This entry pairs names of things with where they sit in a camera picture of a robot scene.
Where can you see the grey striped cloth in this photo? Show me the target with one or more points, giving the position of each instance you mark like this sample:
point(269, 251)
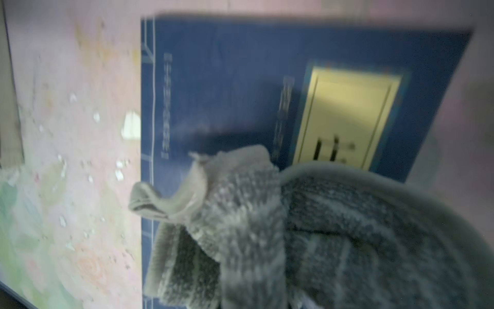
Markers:
point(241, 233)

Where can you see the blue book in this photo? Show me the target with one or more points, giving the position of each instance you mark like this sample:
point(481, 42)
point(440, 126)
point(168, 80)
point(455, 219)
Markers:
point(358, 97)

